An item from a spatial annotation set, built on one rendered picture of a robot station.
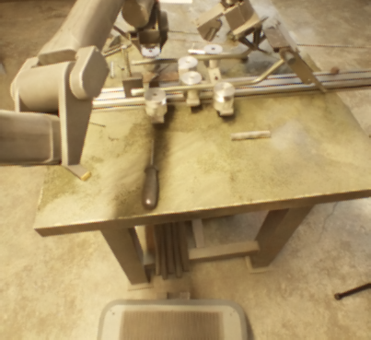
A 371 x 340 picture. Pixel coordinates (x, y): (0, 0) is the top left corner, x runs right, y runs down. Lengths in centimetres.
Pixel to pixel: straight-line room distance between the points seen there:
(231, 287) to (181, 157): 91
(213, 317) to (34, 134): 95
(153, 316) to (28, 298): 66
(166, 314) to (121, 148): 67
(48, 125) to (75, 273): 124
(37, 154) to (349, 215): 164
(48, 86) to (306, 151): 56
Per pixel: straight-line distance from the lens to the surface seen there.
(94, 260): 152
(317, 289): 155
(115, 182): 62
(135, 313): 115
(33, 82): 39
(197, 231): 128
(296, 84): 85
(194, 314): 114
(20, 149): 32
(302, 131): 75
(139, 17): 65
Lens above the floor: 139
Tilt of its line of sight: 51 degrees down
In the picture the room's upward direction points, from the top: straight up
